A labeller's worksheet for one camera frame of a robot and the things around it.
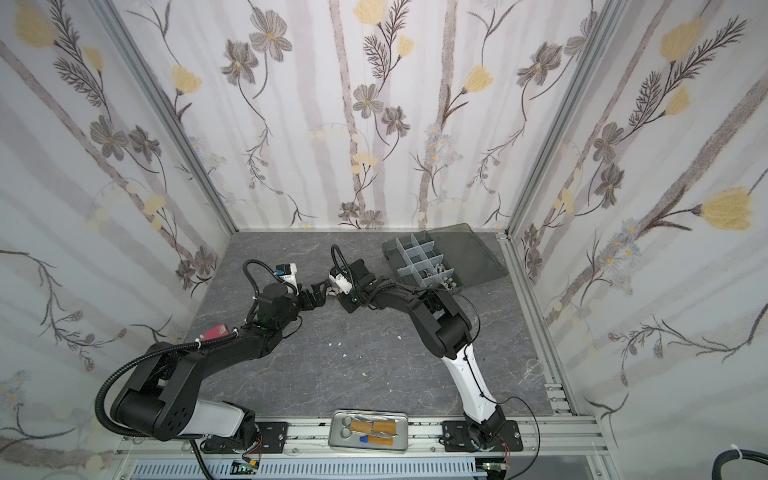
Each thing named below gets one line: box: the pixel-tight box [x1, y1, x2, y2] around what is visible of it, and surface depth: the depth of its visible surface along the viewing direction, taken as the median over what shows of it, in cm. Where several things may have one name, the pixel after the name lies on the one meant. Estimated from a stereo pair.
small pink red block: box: [202, 323, 229, 341], surface depth 95 cm
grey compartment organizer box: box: [382, 223, 508, 292], surface depth 113 cm
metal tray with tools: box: [328, 409, 409, 451], surface depth 76 cm
